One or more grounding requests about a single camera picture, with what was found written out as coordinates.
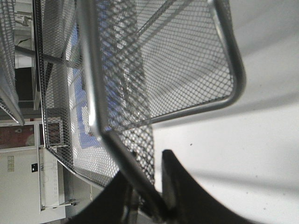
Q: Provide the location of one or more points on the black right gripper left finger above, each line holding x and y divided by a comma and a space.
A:
116, 204

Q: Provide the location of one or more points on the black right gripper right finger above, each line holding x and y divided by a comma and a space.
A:
187, 201

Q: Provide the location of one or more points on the silver mesh tray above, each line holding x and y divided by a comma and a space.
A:
166, 59
8, 94
64, 29

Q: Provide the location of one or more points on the grey metal rack frame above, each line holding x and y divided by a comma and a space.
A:
98, 121

